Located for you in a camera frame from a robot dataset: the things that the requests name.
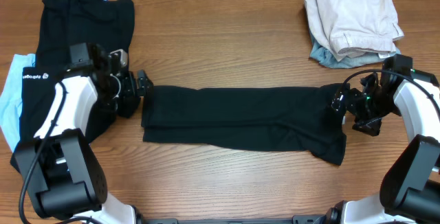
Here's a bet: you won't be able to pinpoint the black t-shirt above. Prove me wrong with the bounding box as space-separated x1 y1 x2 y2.
141 84 347 166

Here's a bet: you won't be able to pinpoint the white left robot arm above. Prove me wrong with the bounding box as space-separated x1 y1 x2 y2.
12 43 153 224

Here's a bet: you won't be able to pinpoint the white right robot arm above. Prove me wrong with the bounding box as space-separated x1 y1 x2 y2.
319 54 439 224

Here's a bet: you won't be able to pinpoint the folded teal shirt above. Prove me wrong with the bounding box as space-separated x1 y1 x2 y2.
309 34 386 69

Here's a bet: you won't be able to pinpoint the folded beige shorts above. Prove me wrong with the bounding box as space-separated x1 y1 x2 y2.
304 0 404 61

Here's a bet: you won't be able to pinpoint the light blue garment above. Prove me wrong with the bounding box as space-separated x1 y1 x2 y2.
0 0 111 153

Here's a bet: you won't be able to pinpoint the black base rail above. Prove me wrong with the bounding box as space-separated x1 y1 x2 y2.
142 214 326 224

